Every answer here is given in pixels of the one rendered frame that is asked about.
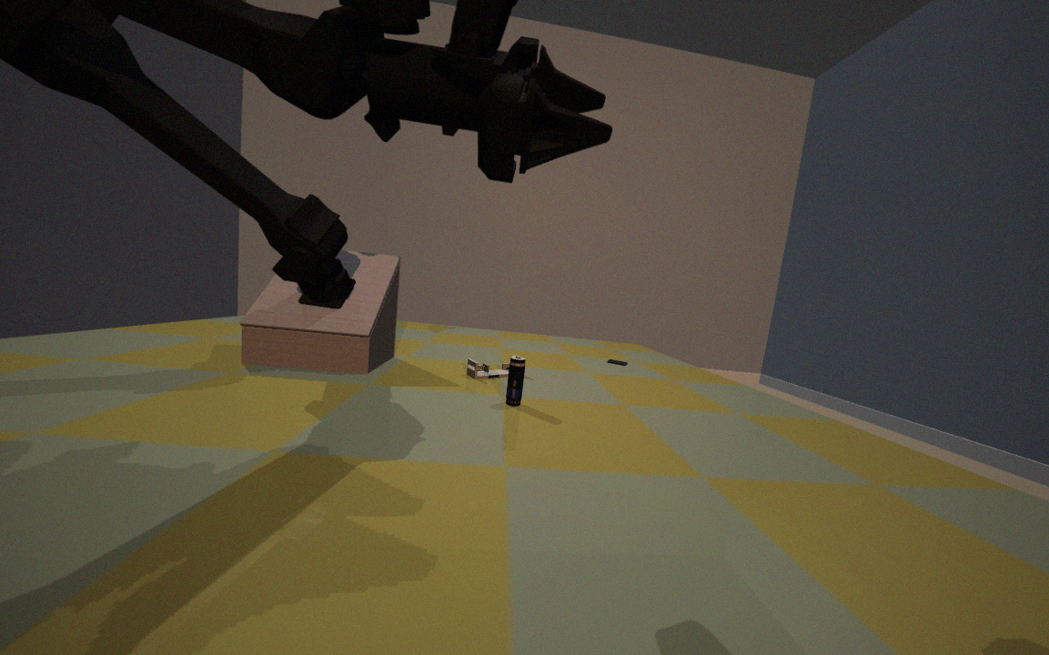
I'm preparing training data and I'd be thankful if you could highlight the black cylindrical battery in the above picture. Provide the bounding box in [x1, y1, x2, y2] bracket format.
[506, 356, 526, 407]

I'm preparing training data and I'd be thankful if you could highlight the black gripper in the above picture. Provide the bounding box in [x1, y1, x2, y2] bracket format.
[425, 36, 612, 184]

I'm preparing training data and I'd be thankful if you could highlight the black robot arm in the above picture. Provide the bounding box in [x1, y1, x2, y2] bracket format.
[0, 0, 518, 309]

